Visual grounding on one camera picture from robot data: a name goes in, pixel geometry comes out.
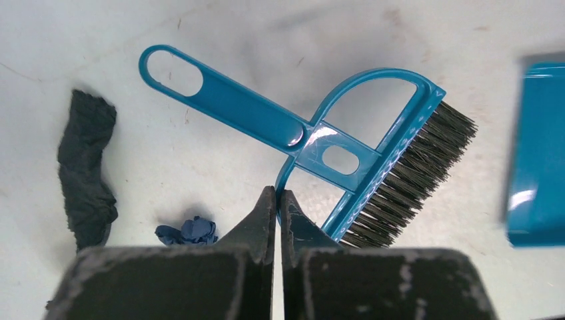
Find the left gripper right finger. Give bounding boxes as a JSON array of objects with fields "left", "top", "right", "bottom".
[{"left": 281, "top": 190, "right": 497, "bottom": 319}]

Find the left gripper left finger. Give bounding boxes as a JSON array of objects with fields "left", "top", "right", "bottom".
[{"left": 46, "top": 186, "right": 277, "bottom": 319}]

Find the blue hand brush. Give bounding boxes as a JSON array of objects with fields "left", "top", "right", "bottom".
[{"left": 138, "top": 45, "right": 478, "bottom": 248}]

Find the blue dustpan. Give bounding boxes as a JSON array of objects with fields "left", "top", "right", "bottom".
[{"left": 503, "top": 51, "right": 564, "bottom": 248}]

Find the blue paper scrap near left arm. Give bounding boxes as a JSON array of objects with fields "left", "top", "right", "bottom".
[{"left": 155, "top": 216, "right": 219, "bottom": 246}]

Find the black paper scrap centre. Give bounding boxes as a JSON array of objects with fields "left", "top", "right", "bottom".
[{"left": 57, "top": 89, "right": 118, "bottom": 251}]

